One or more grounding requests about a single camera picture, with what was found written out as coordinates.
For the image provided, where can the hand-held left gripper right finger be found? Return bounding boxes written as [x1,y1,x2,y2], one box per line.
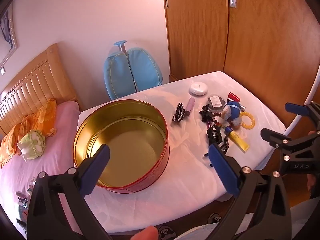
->
[208,144,293,240]

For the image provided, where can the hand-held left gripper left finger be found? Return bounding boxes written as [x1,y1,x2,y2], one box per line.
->
[27,144,113,240]

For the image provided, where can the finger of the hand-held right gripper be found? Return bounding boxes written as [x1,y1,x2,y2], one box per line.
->
[285,101,320,130]
[260,128,320,153]

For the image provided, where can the yellow tube with blue cap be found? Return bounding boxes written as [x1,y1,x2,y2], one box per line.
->
[225,126,250,152]

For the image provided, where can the black claw hair clip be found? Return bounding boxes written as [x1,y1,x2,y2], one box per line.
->
[206,124,223,145]

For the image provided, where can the round red gold tin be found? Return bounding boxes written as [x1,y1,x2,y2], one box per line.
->
[73,99,170,194]

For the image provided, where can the blue furry plush keychain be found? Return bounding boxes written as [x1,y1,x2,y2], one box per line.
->
[222,100,247,130]

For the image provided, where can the dark red bead bracelet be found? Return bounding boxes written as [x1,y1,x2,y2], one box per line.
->
[212,112,232,128]

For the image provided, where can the black bow pearl hair clip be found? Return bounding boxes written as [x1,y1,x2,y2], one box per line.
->
[199,104,215,123]

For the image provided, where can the small silver labelled tin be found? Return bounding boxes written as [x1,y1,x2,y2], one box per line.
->
[207,95,225,112]

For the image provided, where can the white round case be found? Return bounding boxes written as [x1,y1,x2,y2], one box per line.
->
[189,82,208,96]

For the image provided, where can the person's right hand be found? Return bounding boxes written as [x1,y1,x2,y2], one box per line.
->
[307,173,317,193]

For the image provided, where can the person's left hand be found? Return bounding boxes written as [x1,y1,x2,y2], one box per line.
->
[129,226,158,240]

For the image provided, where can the panda print slipper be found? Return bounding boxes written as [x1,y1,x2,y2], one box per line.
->
[158,225,175,240]
[207,212,222,224]

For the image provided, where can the green cabbage plush toy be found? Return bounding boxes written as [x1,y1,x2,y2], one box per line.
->
[17,129,47,160]

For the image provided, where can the small figure toy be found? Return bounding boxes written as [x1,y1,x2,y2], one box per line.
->
[15,191,28,203]

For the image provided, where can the wooden padded headboard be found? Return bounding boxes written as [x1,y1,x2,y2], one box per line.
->
[0,42,78,135]

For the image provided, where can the yellow bead bracelet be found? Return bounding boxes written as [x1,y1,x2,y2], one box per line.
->
[239,112,256,128]

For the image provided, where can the wooden wardrobe door with handle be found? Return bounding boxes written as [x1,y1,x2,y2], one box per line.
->
[224,0,320,130]

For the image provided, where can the silver framed wall picture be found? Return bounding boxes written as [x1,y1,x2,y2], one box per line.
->
[0,4,18,67]

